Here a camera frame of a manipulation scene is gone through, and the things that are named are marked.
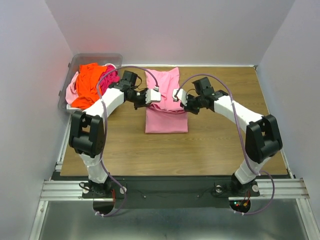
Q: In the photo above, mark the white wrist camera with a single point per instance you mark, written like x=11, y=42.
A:
x=153, y=95
x=180, y=95

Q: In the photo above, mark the orange t shirt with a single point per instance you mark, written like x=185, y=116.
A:
x=86, y=85

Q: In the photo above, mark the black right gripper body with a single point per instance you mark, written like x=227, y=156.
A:
x=194, y=103

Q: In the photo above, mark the magenta t shirt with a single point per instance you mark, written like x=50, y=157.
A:
x=109, y=79

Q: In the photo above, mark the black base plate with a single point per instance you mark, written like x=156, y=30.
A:
x=170, y=192

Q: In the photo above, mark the aluminium frame rail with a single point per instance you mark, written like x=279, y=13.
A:
x=284, y=189

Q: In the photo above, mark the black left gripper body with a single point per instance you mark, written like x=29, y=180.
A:
x=138, y=98

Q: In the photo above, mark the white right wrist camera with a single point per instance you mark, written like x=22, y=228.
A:
x=180, y=95

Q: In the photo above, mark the clear plastic bin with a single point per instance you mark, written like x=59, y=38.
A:
x=73, y=67

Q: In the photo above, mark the light pink t shirt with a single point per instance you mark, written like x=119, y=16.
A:
x=71, y=93

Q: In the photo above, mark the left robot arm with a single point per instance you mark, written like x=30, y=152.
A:
x=88, y=128

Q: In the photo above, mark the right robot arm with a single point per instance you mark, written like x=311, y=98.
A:
x=262, y=135

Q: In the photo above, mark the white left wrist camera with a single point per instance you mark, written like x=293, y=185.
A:
x=153, y=95

